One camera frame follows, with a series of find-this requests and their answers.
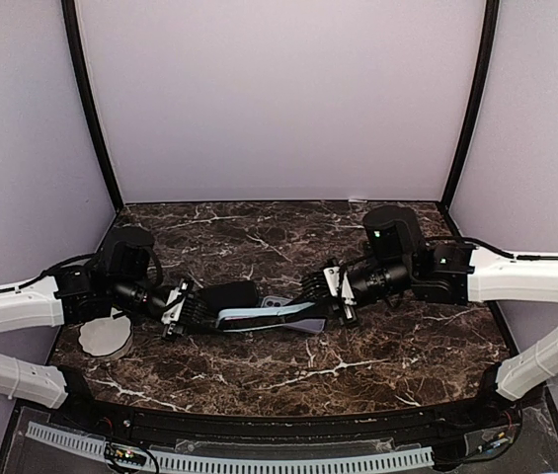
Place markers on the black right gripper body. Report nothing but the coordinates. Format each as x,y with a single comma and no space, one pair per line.
345,312

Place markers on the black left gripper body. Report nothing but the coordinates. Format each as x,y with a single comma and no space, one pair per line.
173,328

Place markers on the white silicone phone case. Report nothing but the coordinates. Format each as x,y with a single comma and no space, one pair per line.
309,326

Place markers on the black smartphone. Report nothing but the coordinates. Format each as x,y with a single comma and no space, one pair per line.
231,295

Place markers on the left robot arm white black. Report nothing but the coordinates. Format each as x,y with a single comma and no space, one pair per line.
124,274

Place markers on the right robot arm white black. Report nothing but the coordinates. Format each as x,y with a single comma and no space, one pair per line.
446,270

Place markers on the white fluted bowl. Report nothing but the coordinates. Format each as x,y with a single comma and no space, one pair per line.
109,338

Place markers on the small circuit board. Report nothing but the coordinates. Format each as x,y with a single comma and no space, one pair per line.
124,455

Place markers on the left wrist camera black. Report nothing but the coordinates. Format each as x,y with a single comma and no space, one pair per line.
184,301

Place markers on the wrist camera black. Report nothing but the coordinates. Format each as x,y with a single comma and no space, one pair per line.
184,301
329,283

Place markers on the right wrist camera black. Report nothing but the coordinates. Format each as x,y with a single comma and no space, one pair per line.
329,283

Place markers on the black table edge rail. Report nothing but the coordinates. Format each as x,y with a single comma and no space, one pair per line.
435,425

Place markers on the white slotted cable duct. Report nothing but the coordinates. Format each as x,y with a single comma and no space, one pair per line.
214,457

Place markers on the black right frame post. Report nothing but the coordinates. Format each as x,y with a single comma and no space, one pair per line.
477,88

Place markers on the black frame post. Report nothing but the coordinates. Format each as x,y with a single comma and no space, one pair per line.
89,108
477,88

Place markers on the black left frame post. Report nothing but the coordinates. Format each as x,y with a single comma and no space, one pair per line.
89,108

